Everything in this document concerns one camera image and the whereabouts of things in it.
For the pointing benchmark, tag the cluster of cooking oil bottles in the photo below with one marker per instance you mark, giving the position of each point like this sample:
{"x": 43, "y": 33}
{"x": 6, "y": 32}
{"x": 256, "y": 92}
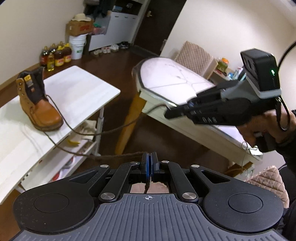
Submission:
{"x": 57, "y": 55}

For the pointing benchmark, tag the dark wooden door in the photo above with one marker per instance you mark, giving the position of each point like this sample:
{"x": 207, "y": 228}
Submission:
{"x": 161, "y": 23}

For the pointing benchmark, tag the straw hat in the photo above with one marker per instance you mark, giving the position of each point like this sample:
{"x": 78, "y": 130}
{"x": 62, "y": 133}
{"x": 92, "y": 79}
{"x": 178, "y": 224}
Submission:
{"x": 82, "y": 18}

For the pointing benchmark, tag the tan leather boot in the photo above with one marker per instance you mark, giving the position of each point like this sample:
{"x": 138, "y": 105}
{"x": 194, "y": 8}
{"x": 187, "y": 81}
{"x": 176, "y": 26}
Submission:
{"x": 44, "y": 113}

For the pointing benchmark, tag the glass food jar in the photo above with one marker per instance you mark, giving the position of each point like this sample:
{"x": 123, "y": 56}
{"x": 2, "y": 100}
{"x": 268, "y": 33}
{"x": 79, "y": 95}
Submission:
{"x": 223, "y": 65}

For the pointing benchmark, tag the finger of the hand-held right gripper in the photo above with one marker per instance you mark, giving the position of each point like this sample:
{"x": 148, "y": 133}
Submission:
{"x": 208, "y": 93}
{"x": 175, "y": 111}

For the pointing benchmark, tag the white plastic bucket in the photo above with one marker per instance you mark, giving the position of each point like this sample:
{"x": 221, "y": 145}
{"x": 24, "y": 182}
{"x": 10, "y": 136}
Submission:
{"x": 77, "y": 47}

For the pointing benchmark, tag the brown shoelace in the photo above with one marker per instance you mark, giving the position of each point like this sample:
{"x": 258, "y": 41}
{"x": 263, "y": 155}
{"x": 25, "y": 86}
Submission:
{"x": 120, "y": 155}

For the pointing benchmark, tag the blue box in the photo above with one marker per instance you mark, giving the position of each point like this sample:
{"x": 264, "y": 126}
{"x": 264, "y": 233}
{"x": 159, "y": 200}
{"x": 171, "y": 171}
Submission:
{"x": 117, "y": 8}

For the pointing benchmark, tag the wooden shelf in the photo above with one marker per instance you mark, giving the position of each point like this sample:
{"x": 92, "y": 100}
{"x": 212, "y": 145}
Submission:
{"x": 222, "y": 76}

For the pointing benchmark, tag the glass-topped dining table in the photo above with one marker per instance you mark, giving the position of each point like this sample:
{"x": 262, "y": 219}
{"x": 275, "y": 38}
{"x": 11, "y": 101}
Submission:
{"x": 173, "y": 71}

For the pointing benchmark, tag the yellow plastic item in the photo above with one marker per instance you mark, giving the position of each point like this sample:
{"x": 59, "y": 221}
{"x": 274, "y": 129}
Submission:
{"x": 73, "y": 142}

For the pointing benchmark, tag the black sneaker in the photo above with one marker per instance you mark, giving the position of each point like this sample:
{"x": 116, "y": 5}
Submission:
{"x": 124, "y": 45}

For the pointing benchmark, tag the beige slipper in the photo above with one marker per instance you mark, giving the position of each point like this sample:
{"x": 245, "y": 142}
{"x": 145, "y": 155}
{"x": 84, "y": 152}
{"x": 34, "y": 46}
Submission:
{"x": 97, "y": 52}

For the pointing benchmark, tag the clear storage bin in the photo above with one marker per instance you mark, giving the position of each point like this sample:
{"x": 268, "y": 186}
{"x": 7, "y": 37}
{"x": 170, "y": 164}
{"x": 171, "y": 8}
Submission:
{"x": 100, "y": 26}

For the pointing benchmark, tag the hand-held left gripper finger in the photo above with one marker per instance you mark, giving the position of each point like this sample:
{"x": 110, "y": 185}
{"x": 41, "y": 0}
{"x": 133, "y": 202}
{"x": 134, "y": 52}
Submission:
{"x": 151, "y": 166}
{"x": 147, "y": 166}

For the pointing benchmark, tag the beige cloth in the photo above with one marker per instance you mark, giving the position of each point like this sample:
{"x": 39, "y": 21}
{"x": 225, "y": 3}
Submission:
{"x": 89, "y": 129}

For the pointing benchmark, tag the white sneaker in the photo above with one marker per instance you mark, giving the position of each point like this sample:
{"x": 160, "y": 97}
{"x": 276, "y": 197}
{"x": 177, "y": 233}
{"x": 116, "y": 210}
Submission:
{"x": 106, "y": 50}
{"x": 114, "y": 48}

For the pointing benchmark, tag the person's right hand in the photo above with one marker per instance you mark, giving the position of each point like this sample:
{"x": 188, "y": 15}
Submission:
{"x": 261, "y": 125}

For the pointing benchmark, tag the person's right forearm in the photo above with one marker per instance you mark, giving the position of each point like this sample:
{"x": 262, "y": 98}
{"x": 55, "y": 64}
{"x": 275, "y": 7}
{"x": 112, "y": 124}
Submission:
{"x": 289, "y": 148}

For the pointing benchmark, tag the white cabinet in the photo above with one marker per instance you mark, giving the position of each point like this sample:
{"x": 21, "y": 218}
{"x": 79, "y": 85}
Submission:
{"x": 115, "y": 30}

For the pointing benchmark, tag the dark hanging clothes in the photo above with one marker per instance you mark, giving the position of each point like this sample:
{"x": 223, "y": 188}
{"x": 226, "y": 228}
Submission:
{"x": 97, "y": 7}

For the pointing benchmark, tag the large cardboard box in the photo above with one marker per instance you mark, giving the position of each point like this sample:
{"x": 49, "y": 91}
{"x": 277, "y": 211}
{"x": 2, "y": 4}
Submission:
{"x": 78, "y": 27}

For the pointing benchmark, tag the beige quilted chair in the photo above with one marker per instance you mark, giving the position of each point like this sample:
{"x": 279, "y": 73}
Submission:
{"x": 268, "y": 185}
{"x": 194, "y": 58}

